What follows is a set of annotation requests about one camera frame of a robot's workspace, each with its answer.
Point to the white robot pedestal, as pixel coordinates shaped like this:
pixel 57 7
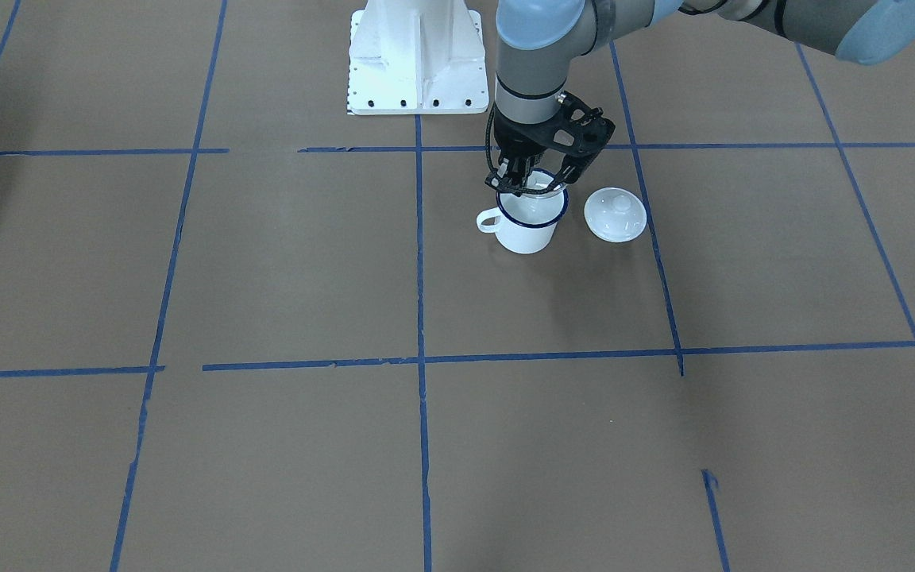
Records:
pixel 416 57

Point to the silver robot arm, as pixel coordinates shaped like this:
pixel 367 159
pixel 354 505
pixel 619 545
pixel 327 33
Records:
pixel 677 74

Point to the white enamel cup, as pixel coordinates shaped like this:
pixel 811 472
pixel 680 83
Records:
pixel 524 224

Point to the white cup lid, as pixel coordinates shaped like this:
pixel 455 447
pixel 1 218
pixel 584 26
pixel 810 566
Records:
pixel 615 215

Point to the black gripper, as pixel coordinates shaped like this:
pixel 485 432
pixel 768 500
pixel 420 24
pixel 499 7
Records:
pixel 523 141

